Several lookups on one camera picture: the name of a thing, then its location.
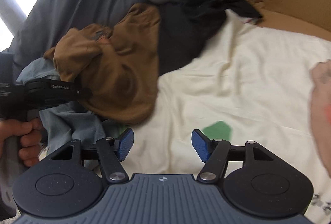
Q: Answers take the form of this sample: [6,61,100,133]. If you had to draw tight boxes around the brown printed t-shirt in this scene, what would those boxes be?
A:
[44,3,161,124]

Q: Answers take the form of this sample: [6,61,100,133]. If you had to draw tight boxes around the person left hand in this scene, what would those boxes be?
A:
[0,118,43,167]

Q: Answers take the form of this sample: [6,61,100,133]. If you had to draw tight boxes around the grey blue denim garment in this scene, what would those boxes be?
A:
[0,58,107,214]

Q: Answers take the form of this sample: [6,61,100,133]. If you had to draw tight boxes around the cream bear print bedsheet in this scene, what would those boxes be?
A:
[123,11,330,223]

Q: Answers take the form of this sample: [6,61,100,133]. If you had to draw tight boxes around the black garment pile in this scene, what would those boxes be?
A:
[149,0,263,77]

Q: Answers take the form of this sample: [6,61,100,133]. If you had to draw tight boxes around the dark grey pillow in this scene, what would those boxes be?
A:
[7,0,146,76]

